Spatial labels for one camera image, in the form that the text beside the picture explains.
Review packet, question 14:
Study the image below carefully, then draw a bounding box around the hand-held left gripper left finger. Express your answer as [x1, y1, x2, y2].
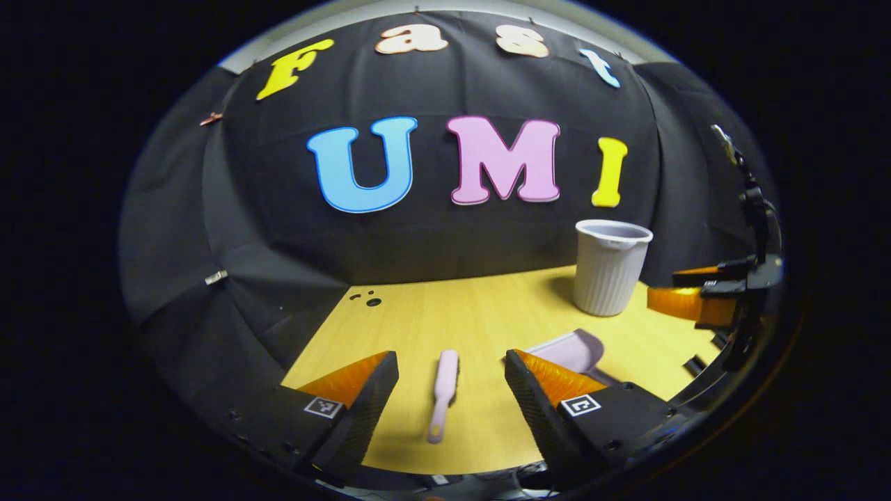
[223, 351, 400, 488]

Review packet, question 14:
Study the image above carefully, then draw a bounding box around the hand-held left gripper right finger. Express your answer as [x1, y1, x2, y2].
[505, 349, 697, 491]

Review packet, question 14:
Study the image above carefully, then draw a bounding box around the pale pink dustpan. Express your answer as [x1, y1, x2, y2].
[526, 328, 620, 387]

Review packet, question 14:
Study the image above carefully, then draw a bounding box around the white ribbed garbage bin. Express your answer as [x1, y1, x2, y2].
[573, 219, 654, 317]

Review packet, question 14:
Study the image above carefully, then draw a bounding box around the small pink broom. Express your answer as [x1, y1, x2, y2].
[427, 349, 460, 445]

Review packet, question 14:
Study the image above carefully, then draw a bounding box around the yellow wooden desktop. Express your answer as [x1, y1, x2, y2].
[282, 264, 725, 475]

